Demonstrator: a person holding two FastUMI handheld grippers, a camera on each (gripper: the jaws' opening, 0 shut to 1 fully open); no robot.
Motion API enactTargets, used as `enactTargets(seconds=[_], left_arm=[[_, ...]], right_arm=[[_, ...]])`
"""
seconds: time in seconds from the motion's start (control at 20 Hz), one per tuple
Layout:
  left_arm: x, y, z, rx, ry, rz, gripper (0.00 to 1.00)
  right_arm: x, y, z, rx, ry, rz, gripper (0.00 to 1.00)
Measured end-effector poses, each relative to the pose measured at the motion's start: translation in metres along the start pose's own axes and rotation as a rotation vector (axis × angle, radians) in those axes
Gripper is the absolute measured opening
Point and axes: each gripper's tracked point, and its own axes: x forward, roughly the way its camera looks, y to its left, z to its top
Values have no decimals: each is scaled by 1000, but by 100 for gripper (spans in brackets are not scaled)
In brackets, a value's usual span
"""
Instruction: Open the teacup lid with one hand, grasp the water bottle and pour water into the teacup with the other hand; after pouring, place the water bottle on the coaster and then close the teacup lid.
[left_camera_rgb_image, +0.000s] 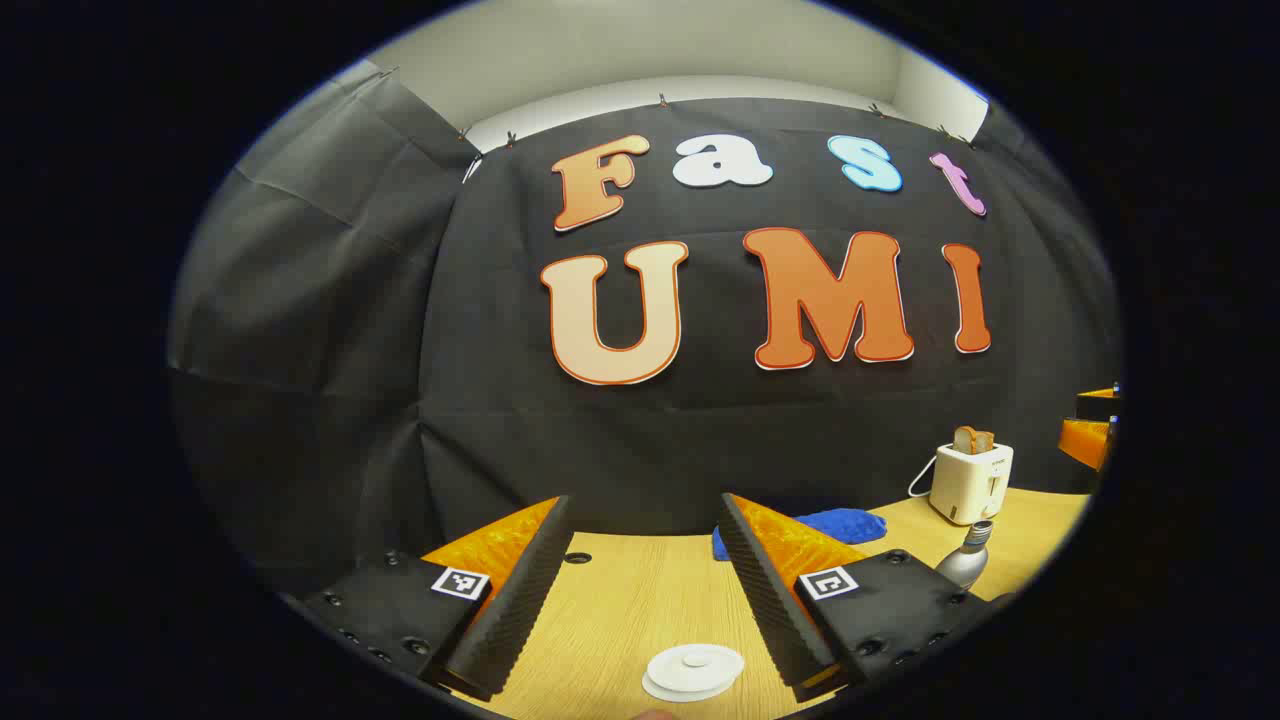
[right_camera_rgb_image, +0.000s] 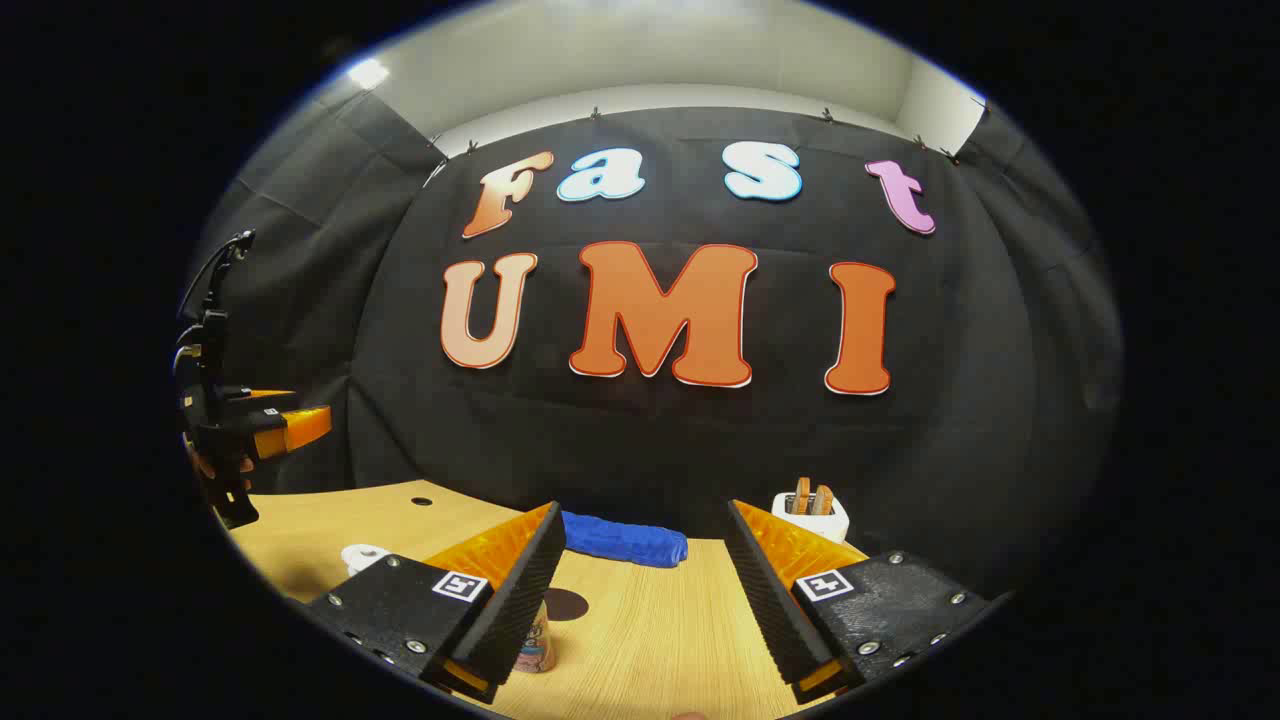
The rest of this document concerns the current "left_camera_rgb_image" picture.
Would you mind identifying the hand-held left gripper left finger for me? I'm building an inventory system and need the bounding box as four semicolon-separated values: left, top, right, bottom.
300;495;576;703

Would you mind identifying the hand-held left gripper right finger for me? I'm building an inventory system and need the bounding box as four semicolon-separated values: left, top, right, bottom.
720;492;1003;703

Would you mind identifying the white teacup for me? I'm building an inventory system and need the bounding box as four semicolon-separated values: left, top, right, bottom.
645;643;747;694

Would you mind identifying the silver water bottle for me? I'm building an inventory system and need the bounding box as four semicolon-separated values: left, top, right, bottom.
935;519;994;591

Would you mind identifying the blue towel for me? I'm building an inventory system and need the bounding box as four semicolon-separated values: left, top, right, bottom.
712;508;888;561

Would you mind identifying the white toaster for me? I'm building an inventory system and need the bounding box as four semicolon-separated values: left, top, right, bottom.
928;443;1015;527

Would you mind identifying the white saucer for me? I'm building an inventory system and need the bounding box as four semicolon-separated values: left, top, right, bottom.
642;672;736;703

